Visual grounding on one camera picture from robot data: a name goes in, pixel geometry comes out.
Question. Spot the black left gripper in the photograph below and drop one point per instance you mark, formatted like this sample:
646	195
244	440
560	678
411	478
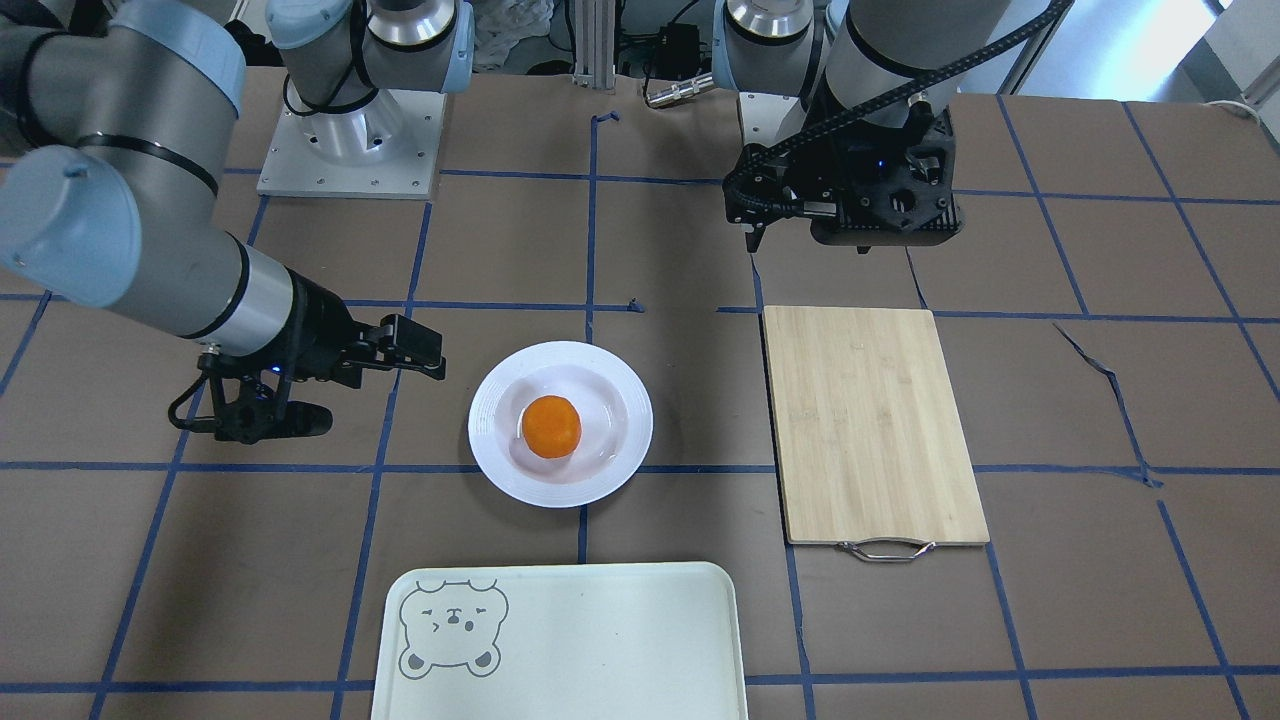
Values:
822	172

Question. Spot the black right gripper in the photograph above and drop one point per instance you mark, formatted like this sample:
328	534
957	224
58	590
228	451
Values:
314	328

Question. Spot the orange fruit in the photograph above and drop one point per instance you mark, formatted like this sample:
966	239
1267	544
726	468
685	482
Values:
551	427

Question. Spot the white round plate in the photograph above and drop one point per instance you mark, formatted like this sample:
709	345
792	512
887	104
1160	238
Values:
614	407

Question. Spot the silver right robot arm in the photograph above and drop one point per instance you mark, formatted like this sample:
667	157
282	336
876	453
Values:
875	61

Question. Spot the cream tray with bear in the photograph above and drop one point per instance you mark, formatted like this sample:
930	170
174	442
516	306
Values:
638	640

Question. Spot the bamboo cutting board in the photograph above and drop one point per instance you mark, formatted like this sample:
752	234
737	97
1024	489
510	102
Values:
870	447

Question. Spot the brown paper table mat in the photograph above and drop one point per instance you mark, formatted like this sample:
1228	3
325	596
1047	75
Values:
1109	323

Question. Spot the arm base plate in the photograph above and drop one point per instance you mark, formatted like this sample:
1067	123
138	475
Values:
767	119
350	145

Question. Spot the aluminium frame post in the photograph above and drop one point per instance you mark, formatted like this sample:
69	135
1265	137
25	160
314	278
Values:
594	31

